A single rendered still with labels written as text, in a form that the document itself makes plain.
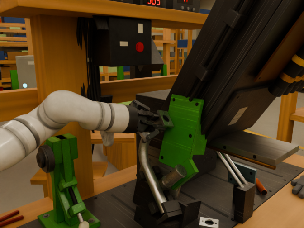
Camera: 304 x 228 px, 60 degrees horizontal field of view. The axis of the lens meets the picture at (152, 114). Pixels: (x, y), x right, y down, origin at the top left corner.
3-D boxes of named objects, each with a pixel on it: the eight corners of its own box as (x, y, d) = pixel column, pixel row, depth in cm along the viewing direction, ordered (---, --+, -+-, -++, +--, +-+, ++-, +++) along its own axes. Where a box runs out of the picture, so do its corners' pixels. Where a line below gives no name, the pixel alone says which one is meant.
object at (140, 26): (152, 64, 92) (152, 19, 89) (111, 67, 81) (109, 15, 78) (130, 63, 101) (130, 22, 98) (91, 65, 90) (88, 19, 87)
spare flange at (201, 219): (218, 221, 79) (218, 219, 79) (218, 230, 75) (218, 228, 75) (200, 219, 80) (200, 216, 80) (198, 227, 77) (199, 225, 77)
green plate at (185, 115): (204, 172, 78) (219, 103, 77) (186, 174, 72) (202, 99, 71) (175, 160, 86) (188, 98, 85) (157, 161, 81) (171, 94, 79)
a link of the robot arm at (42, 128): (47, 102, 62) (-4, 134, 52) (64, 84, 57) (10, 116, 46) (67, 124, 63) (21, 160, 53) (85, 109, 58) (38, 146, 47)
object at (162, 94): (216, 168, 114) (221, 91, 106) (167, 193, 95) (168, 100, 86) (184, 156, 128) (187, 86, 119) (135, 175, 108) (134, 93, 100)
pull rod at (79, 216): (91, 231, 70) (90, 212, 69) (81, 236, 69) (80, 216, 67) (81, 221, 74) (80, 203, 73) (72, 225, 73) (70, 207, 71)
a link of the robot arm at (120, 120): (101, 120, 75) (82, 117, 70) (123, 96, 68) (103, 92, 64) (109, 148, 70) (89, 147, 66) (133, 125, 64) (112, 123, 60)
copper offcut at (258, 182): (267, 195, 93) (267, 189, 93) (260, 195, 93) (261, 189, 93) (258, 182, 102) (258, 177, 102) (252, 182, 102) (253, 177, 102)
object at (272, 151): (297, 154, 78) (299, 144, 78) (273, 170, 68) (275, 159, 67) (195, 126, 106) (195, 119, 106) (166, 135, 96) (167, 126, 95)
